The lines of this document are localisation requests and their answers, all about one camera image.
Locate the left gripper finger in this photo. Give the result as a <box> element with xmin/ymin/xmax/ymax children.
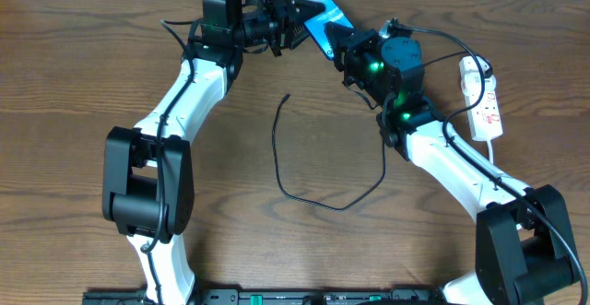
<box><xmin>289</xmin><ymin>24</ymin><xmax>309</xmax><ymax>50</ymax></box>
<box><xmin>284</xmin><ymin>0</ymin><xmax>325</xmax><ymax>24</ymax></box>

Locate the blue screen Samsung smartphone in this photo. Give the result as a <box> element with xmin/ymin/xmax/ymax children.
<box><xmin>301</xmin><ymin>0</ymin><xmax>355</xmax><ymax>62</ymax></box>

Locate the black USB charging cable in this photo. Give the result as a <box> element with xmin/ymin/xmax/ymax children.
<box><xmin>270</xmin><ymin>51</ymin><xmax>494</xmax><ymax>213</ymax></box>

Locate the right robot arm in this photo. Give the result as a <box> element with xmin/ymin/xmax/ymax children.
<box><xmin>325</xmin><ymin>20</ymin><xmax>589</xmax><ymax>304</ymax></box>

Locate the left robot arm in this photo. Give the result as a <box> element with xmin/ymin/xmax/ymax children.
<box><xmin>83</xmin><ymin>0</ymin><xmax>325</xmax><ymax>304</ymax></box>

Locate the white power strip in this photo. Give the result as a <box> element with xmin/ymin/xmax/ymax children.
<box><xmin>459</xmin><ymin>56</ymin><xmax>503</xmax><ymax>142</ymax></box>

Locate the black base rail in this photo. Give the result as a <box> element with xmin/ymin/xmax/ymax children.
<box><xmin>81</xmin><ymin>287</ymin><xmax>447</xmax><ymax>305</ymax></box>

